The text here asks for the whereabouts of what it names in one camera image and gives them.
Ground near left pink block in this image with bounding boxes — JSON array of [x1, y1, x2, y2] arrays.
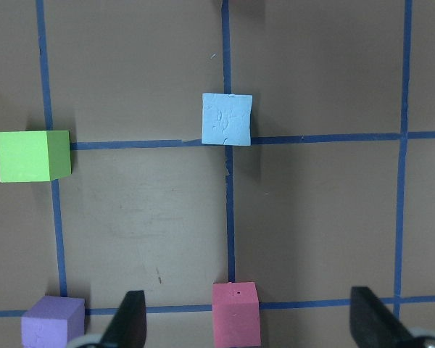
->
[[212, 282, 261, 347]]

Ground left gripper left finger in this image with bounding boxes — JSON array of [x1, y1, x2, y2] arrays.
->
[[100, 290, 147, 348]]

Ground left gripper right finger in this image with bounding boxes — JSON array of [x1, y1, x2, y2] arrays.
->
[[350, 286, 421, 348]]

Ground light blue block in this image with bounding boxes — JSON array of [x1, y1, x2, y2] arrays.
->
[[202, 93, 253, 146]]

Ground left purple foam block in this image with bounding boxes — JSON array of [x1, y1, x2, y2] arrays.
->
[[21, 296, 85, 347]]

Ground green foam block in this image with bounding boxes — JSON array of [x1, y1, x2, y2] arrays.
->
[[0, 130, 72, 183]]

